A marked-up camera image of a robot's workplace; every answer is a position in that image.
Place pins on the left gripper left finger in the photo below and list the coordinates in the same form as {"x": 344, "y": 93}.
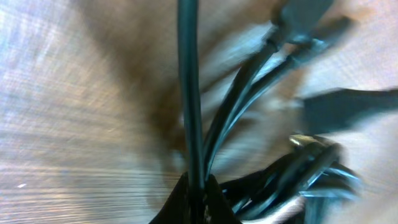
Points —
{"x": 176, "y": 209}

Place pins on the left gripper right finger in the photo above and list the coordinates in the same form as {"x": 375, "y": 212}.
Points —
{"x": 219, "y": 211}

